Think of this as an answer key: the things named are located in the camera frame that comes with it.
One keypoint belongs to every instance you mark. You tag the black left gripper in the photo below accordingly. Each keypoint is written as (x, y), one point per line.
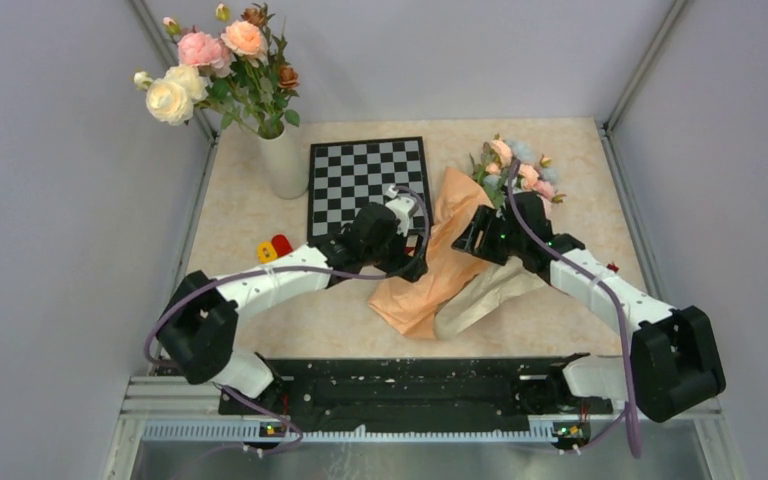
(410, 268)

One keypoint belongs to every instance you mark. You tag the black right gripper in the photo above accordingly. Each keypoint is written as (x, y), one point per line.
(485, 220)

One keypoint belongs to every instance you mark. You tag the orange paper bouquet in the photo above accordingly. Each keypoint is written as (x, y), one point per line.
(458, 290)

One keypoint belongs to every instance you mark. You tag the pink blue flower bunch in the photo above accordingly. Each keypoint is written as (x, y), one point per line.
(502, 161)

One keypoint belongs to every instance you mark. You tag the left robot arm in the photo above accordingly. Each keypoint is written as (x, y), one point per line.
(198, 328)

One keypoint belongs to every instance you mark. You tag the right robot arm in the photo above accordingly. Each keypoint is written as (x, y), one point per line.
(670, 362)

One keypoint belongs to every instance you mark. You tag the white ceramic vase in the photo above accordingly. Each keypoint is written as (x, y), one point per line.
(285, 168)

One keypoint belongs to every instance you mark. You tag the flower bunch in vase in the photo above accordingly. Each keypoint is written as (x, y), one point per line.
(240, 72)

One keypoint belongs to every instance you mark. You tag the black white checkerboard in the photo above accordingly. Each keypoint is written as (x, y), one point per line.
(345, 176)

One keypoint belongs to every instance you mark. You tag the red yellow toy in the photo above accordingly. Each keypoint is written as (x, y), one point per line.
(277, 247)

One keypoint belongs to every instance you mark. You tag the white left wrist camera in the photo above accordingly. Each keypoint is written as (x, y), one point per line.
(409, 209)

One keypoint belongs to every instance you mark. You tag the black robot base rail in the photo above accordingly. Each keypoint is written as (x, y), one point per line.
(422, 395)

